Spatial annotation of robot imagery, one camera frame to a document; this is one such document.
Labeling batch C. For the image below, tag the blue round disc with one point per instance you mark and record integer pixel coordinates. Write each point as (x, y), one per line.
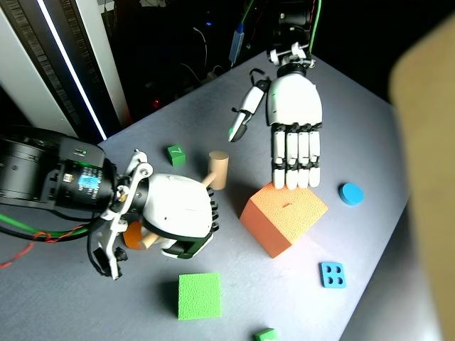
(351, 193)

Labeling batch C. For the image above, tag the blurred tan wooden board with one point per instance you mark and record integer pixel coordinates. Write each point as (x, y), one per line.
(426, 142)

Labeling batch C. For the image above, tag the small green cube numbered seven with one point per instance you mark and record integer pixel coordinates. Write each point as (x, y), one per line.
(176, 156)

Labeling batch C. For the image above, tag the orange hexagon block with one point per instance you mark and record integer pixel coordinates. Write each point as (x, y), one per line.
(132, 238)

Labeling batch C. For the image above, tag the large green foam block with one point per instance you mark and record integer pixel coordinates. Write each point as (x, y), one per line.
(199, 296)

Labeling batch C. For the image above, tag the wooden mallet with white grip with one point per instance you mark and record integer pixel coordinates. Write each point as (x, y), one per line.
(218, 170)

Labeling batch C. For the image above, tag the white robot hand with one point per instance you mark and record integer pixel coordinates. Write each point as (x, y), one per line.
(177, 209)
(295, 103)

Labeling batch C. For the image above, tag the grey table cloth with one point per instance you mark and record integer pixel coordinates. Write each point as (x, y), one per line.
(89, 305)

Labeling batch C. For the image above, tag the large orange foam cube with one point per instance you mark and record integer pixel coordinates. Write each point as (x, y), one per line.
(281, 227)

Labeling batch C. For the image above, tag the white panel with light strip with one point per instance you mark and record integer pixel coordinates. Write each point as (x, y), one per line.
(92, 53)

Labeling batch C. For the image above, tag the small green cube lettered Y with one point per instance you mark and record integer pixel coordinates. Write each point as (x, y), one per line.
(266, 335)

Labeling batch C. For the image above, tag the blue square block four holes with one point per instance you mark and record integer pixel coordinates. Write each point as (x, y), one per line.
(324, 276)

